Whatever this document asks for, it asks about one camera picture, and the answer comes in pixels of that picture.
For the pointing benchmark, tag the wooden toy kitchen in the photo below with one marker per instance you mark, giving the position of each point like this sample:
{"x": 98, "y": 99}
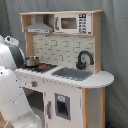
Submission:
{"x": 62, "y": 49}

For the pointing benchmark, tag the black toy faucet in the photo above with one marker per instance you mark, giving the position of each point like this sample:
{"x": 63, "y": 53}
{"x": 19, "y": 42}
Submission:
{"x": 82, "y": 64}

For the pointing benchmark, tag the grey toy sink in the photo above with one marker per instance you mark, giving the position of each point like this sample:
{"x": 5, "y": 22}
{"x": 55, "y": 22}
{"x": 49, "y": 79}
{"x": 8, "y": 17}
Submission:
{"x": 73, "y": 74}

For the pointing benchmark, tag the silver toy pot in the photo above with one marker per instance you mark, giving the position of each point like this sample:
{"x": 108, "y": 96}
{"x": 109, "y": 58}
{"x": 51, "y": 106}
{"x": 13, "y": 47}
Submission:
{"x": 32, "y": 61}

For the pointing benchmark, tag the white cabinet door with dispenser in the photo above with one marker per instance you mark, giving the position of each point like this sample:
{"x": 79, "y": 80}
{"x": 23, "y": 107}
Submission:
{"x": 63, "y": 106}

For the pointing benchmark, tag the white toy microwave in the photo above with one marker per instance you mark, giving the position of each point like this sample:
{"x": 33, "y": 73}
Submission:
{"x": 73, "y": 23}

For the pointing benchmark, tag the grey fabric backdrop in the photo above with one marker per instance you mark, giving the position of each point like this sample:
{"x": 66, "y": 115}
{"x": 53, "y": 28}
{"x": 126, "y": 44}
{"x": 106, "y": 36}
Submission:
{"x": 114, "y": 42}

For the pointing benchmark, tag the black toy stovetop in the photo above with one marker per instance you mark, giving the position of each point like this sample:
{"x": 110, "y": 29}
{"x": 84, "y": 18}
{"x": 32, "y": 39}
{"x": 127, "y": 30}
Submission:
{"x": 40, "y": 68}

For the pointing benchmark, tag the grey range hood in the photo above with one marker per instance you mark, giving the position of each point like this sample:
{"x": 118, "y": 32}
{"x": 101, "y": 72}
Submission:
{"x": 41, "y": 24}

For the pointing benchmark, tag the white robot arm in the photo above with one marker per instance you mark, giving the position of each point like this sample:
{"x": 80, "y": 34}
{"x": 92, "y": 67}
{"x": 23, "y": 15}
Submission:
{"x": 14, "y": 106}

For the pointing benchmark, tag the right red stove knob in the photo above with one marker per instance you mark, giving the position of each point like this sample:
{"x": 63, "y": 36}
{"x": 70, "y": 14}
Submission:
{"x": 34, "y": 84}

